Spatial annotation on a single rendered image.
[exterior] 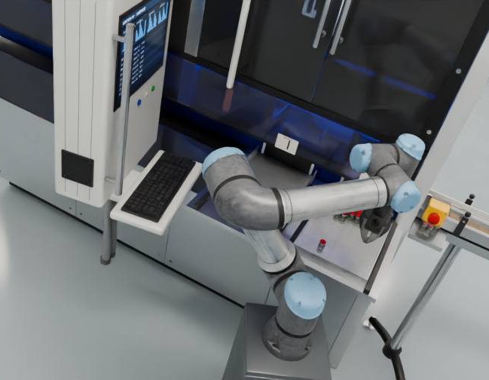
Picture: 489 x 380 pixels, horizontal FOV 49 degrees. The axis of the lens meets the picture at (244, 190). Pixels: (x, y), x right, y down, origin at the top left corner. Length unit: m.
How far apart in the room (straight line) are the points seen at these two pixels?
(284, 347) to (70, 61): 1.02
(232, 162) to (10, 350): 1.56
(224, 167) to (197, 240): 1.30
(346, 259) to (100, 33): 1.04
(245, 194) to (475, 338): 2.20
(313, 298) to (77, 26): 0.99
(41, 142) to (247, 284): 1.23
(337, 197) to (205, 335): 1.49
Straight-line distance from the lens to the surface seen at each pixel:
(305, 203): 1.21
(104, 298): 2.69
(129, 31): 1.55
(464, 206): 2.20
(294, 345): 1.58
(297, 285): 1.49
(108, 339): 2.55
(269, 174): 2.09
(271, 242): 1.45
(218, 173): 1.24
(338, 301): 2.37
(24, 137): 2.91
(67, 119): 1.77
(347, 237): 1.92
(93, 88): 1.67
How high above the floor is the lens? 2.07
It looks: 37 degrees down
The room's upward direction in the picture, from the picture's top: 14 degrees clockwise
